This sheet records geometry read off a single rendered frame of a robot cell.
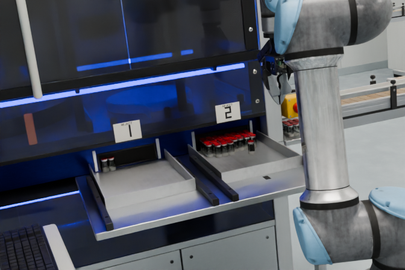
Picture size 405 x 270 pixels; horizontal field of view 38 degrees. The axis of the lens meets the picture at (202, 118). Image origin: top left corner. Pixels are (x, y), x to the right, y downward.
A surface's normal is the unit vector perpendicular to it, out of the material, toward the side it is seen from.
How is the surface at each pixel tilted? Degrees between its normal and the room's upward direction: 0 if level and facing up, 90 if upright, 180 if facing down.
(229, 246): 90
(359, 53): 90
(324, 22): 85
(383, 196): 8
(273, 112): 90
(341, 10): 72
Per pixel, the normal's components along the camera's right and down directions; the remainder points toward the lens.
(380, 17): 0.58, 0.23
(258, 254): 0.31, 0.20
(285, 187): -0.11, -0.96
